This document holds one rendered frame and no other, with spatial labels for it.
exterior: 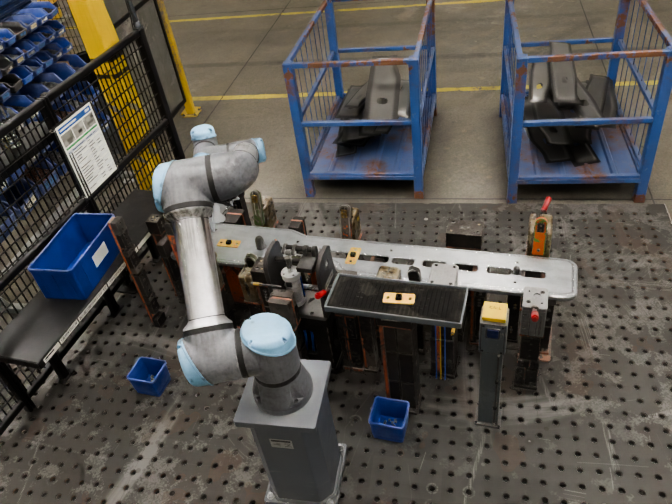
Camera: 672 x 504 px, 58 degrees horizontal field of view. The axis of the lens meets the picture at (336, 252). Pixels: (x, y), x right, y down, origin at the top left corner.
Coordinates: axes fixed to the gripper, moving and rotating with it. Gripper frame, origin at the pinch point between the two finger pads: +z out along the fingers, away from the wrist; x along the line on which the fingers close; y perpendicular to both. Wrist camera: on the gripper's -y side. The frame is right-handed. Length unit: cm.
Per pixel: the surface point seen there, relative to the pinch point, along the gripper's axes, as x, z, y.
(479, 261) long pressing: 3, 10, 88
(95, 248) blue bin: -24.1, -1.8, -35.4
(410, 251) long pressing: 5, 11, 65
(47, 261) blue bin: -31, 0, -50
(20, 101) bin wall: 112, 17, -189
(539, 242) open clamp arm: 12, 7, 106
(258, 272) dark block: -25.0, -0.6, 24.5
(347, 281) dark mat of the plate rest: -29, -5, 55
